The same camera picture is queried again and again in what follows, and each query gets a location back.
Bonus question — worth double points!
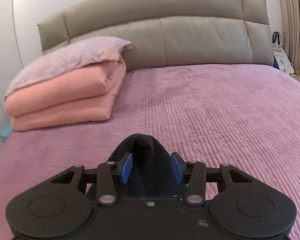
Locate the lilac pillow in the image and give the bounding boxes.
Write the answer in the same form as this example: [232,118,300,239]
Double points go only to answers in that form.
[5,36,132,98]

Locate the purple quilted bedspread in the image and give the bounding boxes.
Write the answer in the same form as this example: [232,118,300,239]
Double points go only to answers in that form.
[0,64,300,240]

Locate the navy blue hoodie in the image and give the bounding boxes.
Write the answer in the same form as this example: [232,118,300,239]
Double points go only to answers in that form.
[86,133,188,201]

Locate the teal stool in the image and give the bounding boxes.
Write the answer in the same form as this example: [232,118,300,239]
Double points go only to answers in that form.
[0,124,13,139]

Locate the folded pink duvet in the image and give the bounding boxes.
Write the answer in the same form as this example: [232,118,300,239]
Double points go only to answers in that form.
[4,57,127,132]

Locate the beige curtain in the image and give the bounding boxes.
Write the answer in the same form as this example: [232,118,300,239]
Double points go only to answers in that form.
[275,0,300,76]

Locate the grey padded headboard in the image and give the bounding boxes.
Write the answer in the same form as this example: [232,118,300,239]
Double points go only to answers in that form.
[37,0,275,72]

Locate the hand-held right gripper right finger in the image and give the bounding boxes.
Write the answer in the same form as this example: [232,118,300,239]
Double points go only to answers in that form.
[170,151,253,205]

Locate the white shopping bag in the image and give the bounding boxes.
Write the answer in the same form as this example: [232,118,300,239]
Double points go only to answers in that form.
[272,31,294,74]

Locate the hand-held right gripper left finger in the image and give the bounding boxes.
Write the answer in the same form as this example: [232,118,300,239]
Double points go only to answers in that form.
[50,152,133,205]

